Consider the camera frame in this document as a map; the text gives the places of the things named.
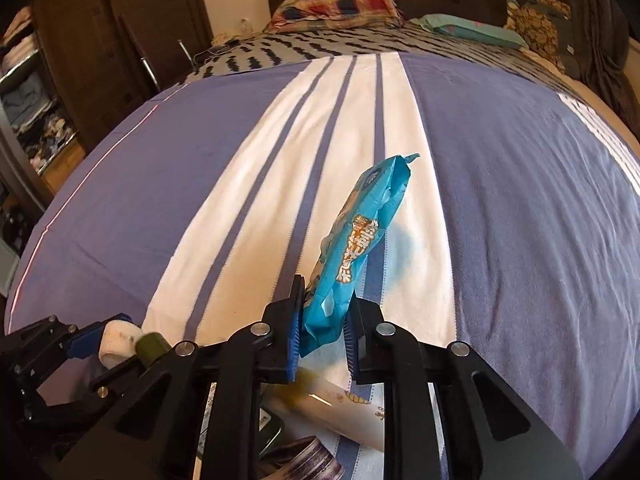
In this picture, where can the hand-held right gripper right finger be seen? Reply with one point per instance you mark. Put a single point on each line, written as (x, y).
(351, 340)

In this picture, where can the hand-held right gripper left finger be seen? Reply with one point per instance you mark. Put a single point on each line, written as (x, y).
(296, 330)

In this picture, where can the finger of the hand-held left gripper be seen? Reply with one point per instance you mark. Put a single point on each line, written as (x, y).
(85, 340)
(100, 394)

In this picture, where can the white cylinder with green cap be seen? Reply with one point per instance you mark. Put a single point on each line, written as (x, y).
(117, 342)

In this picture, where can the blue snack packet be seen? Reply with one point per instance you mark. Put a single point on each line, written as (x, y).
(350, 240)

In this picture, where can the white bottle yellow label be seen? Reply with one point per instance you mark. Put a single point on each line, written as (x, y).
(345, 410)

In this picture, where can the striped foil wrapper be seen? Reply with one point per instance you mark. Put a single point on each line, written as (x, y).
(305, 460)

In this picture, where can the blue white striped blanket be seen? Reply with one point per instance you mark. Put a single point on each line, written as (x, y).
(200, 185)

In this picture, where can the folded clothes on wardrobe shelves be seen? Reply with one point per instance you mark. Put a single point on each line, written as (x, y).
(35, 95)

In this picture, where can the dark folding chair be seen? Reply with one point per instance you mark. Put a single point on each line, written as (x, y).
(145, 65)

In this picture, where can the black white patterned bed sheet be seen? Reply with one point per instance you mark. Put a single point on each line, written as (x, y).
(310, 47)

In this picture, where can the red blue plaid pillow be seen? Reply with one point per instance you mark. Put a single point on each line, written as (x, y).
(335, 10)

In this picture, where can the teal pillow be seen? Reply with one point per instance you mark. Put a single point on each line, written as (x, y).
(470, 30)

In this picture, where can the dark wooden wardrobe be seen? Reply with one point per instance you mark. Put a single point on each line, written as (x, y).
(150, 10)

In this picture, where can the patterned cushions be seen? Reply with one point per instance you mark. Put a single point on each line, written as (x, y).
(542, 30)

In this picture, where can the brown curtain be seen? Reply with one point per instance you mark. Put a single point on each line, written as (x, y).
(605, 35)

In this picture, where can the white wall outlet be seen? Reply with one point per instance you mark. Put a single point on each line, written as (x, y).
(244, 23)

